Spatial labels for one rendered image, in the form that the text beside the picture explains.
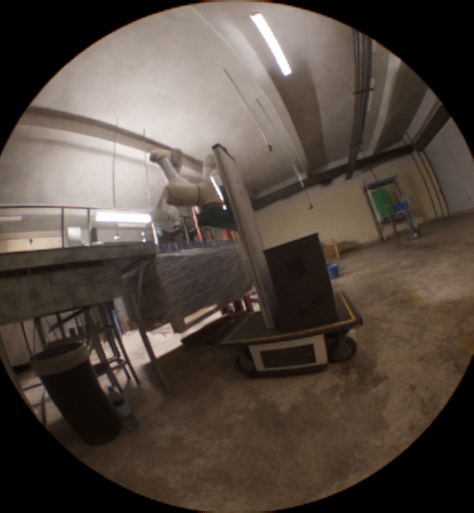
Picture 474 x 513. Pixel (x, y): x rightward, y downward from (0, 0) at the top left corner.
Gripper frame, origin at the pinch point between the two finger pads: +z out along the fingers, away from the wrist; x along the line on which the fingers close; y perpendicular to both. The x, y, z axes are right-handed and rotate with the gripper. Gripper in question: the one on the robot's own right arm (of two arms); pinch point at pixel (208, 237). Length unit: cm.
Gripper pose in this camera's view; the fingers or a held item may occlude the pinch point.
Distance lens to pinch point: 170.8
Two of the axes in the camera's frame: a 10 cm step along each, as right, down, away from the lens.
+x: 4.0, -0.5, 9.1
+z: 2.8, 9.6, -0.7
